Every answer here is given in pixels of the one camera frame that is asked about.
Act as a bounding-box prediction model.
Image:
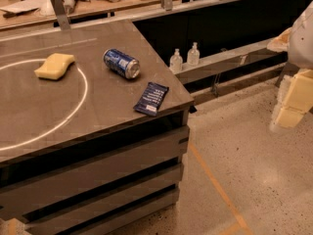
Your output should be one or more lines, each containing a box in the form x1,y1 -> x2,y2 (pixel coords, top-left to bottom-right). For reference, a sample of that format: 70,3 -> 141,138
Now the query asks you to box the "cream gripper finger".
267,27 -> 291,53
270,69 -> 313,129

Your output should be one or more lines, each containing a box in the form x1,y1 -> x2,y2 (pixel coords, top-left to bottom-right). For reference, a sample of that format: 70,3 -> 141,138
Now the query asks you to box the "dark blue rxbar wrapper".
134,82 -> 169,117

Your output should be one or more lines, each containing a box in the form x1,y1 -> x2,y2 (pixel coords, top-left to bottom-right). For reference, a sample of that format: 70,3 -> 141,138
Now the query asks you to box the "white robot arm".
267,1 -> 313,131

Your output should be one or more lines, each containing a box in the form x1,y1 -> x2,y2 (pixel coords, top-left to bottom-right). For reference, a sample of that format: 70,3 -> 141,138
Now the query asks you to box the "yellow sponge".
34,53 -> 75,80

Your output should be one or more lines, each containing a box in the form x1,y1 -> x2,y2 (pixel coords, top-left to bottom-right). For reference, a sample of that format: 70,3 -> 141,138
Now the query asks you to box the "clear sanitizer bottle right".
187,42 -> 200,66

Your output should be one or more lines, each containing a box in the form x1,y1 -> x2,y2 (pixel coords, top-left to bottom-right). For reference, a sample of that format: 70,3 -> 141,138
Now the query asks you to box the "clear sanitizer bottle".
187,42 -> 200,66
169,48 -> 183,72

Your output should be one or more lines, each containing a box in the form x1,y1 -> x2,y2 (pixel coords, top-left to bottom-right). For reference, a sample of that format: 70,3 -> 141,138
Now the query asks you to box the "clear sanitizer bottle left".
169,48 -> 183,72

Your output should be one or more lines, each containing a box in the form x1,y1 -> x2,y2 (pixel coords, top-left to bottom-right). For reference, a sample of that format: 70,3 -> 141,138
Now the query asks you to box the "blue soda can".
103,49 -> 140,79

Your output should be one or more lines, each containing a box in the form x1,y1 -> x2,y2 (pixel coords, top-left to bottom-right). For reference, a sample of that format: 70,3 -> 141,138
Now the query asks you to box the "grey drawer cabinet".
0,108 -> 191,235

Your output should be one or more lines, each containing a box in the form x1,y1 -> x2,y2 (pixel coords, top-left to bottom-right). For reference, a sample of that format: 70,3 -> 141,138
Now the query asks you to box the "grey metal bracket left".
50,0 -> 70,30

